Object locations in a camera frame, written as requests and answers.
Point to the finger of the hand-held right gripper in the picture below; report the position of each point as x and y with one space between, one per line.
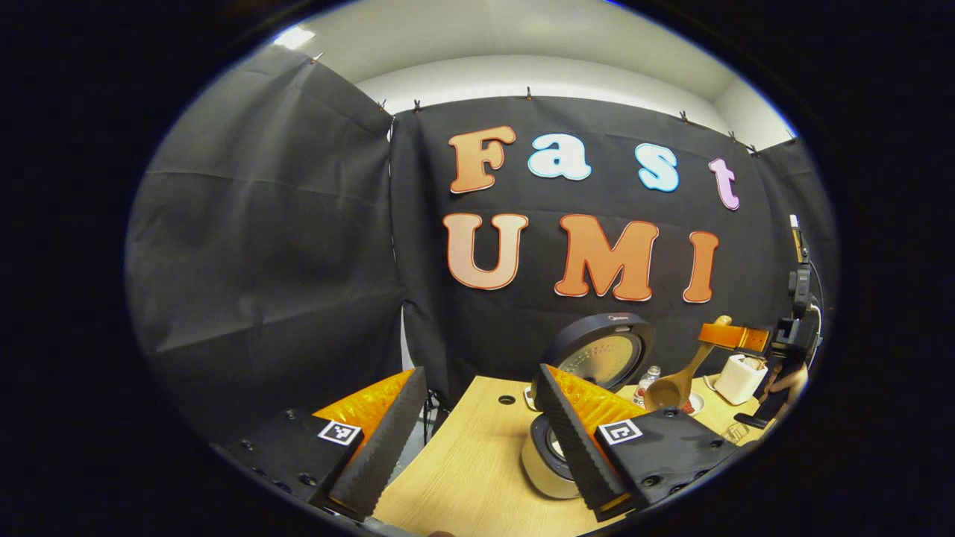
735 338

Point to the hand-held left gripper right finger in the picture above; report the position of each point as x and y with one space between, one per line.
571 447

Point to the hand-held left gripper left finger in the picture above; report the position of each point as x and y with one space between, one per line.
384 451

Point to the wooden spoon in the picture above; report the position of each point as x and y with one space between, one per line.
668 391

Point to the dark grey rice cooker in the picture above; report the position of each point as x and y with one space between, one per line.
604 358

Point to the white toaster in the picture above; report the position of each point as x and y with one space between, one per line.
739 380

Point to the small white green dish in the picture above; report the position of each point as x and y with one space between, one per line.
530 399

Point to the white round plate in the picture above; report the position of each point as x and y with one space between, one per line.
695 404

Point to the small clear drink bottle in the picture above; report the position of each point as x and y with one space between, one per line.
646 384

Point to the ceiling light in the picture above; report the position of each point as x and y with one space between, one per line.
293 37

